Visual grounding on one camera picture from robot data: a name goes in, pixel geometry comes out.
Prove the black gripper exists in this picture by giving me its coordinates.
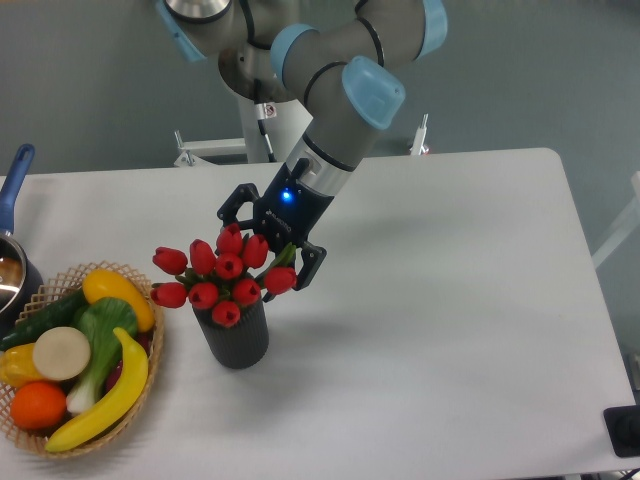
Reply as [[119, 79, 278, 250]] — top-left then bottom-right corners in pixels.
[[217, 162, 333, 302]]

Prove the red tulip bouquet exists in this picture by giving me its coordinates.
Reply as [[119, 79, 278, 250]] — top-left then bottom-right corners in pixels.
[[151, 224, 298, 328]]

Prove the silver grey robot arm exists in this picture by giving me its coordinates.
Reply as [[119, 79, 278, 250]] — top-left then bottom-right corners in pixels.
[[156, 1, 448, 289]]

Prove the dark grey ribbed vase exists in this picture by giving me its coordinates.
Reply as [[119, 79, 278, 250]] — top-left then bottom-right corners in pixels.
[[193, 301, 269, 369]]

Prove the green bok choy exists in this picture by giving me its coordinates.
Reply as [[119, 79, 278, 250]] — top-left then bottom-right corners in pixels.
[[66, 297, 138, 416]]

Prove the yellow banana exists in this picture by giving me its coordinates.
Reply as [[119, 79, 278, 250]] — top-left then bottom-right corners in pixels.
[[45, 327, 149, 453]]

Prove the green cucumber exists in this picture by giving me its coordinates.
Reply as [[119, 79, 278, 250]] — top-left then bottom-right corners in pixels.
[[1, 290, 88, 352]]

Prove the woven wicker basket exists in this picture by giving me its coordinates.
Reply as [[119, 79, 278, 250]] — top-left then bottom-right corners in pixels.
[[0, 259, 166, 461]]

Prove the beige round radish slice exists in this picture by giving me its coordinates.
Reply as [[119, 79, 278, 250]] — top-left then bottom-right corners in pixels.
[[32, 327, 91, 381]]

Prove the yellow bell pepper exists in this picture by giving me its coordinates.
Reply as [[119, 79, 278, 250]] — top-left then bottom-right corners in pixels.
[[1, 343, 45, 388]]

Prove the orange fruit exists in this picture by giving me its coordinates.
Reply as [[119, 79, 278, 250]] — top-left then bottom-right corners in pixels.
[[10, 381, 67, 430]]

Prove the black device at table edge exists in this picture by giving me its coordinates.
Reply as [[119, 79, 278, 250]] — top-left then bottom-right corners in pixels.
[[603, 405, 639, 458]]

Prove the blue handled saucepan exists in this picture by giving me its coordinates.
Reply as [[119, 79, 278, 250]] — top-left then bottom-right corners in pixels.
[[1, 144, 43, 336]]

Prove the white frame at right edge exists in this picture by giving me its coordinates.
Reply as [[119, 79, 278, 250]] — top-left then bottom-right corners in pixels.
[[591, 171, 639, 269]]

